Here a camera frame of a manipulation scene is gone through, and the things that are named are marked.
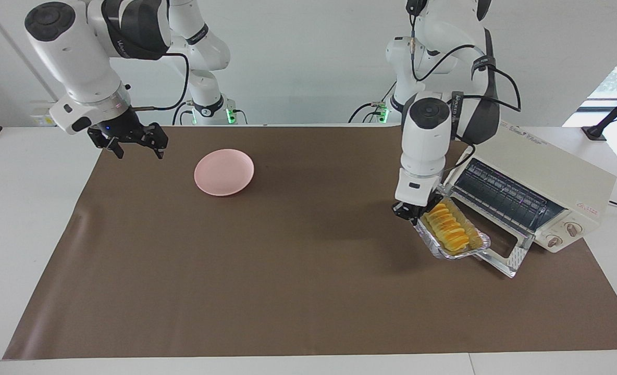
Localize golden ridged bread loaf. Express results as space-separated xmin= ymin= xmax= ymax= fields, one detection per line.
xmin=424 ymin=203 xmax=471 ymax=252

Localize aluminium foil baking tray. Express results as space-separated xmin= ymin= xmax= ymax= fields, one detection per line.
xmin=414 ymin=197 xmax=491 ymax=261

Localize glass oven door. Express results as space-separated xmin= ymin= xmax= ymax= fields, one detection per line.
xmin=440 ymin=183 xmax=536 ymax=278

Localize cream white toaster oven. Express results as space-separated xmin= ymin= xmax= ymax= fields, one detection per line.
xmin=444 ymin=121 xmax=617 ymax=254

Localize pink round plate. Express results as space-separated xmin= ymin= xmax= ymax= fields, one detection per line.
xmin=194 ymin=149 xmax=255 ymax=197

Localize brown table mat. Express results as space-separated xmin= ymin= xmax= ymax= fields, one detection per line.
xmin=3 ymin=125 xmax=617 ymax=360

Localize black right base cables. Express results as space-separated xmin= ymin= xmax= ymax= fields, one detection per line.
xmin=172 ymin=101 xmax=194 ymax=126

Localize black base cables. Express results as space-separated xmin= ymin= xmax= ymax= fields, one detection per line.
xmin=348 ymin=78 xmax=399 ymax=124
xmin=172 ymin=101 xmax=194 ymax=126

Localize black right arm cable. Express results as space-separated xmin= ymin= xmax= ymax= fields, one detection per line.
xmin=131 ymin=51 xmax=190 ymax=111

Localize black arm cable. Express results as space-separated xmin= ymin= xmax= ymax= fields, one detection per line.
xmin=131 ymin=51 xmax=190 ymax=111
xmin=410 ymin=26 xmax=522 ymax=172

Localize white wall power socket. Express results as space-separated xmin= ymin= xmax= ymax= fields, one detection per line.
xmin=30 ymin=101 xmax=60 ymax=127

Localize black left base cables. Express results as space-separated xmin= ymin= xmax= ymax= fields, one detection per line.
xmin=348 ymin=78 xmax=399 ymax=124

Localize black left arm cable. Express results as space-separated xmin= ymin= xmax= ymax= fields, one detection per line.
xmin=410 ymin=26 xmax=522 ymax=172

